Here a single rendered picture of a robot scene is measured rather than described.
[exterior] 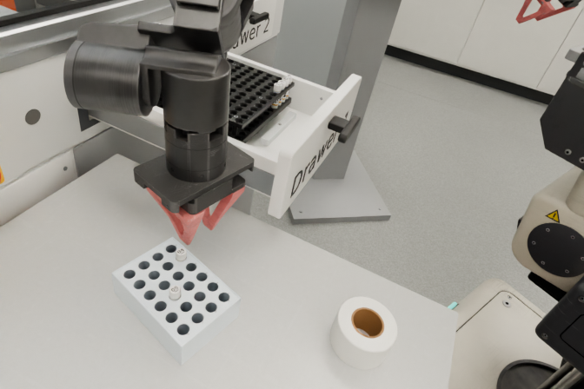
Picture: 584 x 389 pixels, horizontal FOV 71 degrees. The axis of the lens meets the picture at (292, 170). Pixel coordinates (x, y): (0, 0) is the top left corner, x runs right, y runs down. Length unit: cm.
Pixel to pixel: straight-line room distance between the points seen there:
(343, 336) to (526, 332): 94
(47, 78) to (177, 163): 29
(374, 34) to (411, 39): 199
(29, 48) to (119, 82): 27
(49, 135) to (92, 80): 31
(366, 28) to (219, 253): 118
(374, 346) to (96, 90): 37
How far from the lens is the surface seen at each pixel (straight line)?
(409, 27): 359
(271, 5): 109
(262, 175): 54
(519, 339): 135
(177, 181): 39
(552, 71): 370
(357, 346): 49
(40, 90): 63
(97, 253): 59
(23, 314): 56
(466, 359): 123
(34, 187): 69
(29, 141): 65
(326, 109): 59
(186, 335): 47
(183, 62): 35
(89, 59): 37
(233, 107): 61
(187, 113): 35
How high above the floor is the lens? 120
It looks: 37 degrees down
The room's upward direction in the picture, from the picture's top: 12 degrees clockwise
